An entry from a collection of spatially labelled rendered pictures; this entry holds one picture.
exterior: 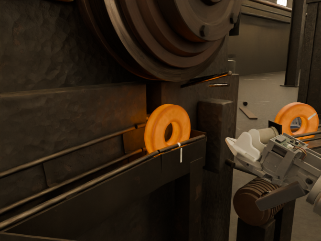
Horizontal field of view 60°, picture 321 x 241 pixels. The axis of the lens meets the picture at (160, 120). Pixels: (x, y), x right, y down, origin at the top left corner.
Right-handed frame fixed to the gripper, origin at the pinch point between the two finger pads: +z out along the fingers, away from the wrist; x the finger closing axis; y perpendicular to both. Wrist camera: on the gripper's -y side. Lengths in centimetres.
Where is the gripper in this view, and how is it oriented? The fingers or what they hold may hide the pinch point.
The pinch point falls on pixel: (230, 144)
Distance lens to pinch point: 65.8
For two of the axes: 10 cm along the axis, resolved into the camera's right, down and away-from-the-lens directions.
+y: 2.2, -8.8, -4.3
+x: -7.0, 1.6, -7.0
